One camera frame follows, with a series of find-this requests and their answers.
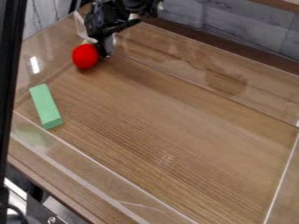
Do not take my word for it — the black metal bracket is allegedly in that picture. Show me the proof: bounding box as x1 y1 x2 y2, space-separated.
25 195 69 224

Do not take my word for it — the green rectangular block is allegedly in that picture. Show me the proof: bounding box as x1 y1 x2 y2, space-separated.
29 84 62 130

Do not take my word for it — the black cable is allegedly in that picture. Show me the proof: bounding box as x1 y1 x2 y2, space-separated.
3 204 27 224

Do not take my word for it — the clear acrylic tray wall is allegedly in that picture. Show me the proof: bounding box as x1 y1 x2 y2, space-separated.
7 16 299 224

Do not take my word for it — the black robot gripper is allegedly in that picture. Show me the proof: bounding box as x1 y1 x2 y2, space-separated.
83 0 164 58

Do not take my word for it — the red strawberry toy fruit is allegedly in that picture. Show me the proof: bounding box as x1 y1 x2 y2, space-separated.
70 44 98 69

